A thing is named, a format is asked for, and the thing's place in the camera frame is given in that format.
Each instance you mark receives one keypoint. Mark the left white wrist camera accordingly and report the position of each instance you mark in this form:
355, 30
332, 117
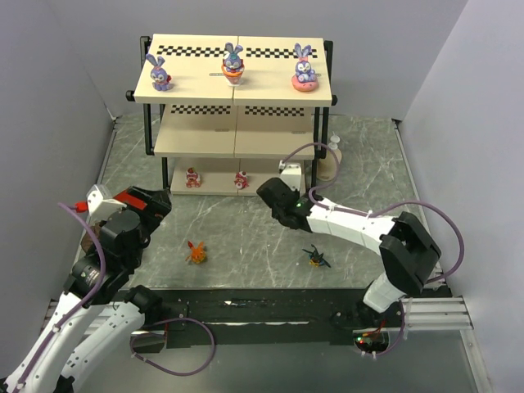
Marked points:
99, 203

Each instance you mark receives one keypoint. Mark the strawberry cake slice toy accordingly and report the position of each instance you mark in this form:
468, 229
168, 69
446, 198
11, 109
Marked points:
193, 178

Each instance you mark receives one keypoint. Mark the purple bunny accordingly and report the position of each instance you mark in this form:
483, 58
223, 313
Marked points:
161, 80
305, 78
232, 64

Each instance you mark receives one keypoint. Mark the beige three-tier shelf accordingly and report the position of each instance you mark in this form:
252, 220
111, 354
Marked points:
205, 123

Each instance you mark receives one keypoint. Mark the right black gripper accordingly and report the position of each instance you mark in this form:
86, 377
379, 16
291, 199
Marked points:
271, 195

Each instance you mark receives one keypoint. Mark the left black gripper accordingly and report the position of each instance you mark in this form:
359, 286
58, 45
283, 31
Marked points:
151, 203

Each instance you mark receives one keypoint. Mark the cream pump bottle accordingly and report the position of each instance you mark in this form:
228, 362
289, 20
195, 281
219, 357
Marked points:
327, 167

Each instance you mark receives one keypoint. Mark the red cardboard box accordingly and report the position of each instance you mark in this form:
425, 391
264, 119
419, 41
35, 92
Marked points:
130, 201

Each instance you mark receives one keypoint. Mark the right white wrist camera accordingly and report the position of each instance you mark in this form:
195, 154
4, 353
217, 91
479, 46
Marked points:
291, 174

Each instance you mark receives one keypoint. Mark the green and brown plush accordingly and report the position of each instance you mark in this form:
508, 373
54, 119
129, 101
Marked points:
86, 241

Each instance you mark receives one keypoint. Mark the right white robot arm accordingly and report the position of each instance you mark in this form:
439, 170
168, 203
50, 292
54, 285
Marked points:
409, 253

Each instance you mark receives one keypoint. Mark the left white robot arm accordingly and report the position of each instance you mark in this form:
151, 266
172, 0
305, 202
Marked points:
64, 354

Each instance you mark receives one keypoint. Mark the orange fox toy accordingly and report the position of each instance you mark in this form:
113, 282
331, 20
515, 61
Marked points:
197, 253

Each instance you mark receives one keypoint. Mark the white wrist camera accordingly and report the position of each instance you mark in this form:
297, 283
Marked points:
99, 203
291, 174

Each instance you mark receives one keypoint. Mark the black dragon toy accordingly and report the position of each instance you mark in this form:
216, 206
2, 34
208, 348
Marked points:
316, 258

